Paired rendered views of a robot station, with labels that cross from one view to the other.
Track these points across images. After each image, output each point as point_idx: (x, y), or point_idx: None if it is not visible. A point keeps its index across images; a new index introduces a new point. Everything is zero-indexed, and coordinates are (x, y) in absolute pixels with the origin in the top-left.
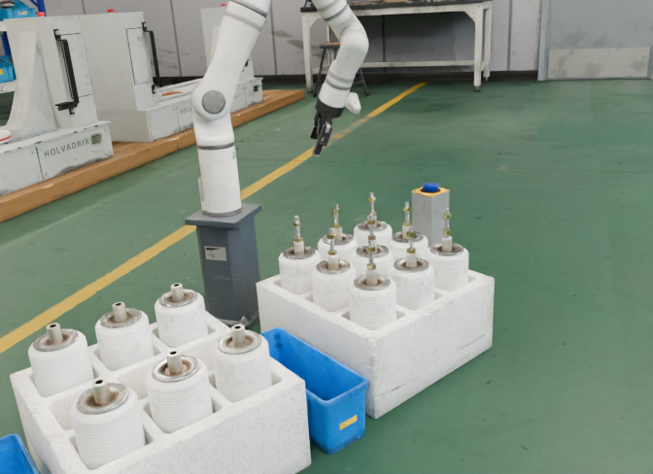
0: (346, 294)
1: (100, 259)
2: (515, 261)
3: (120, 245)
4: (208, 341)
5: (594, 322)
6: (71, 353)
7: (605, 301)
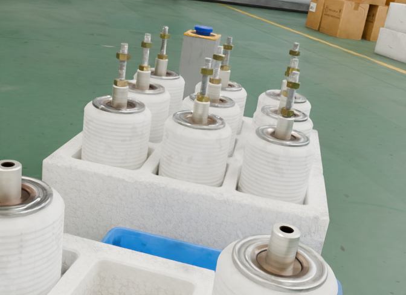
0: (225, 160)
1: None
2: None
3: None
4: (85, 277)
5: (341, 173)
6: None
7: (325, 153)
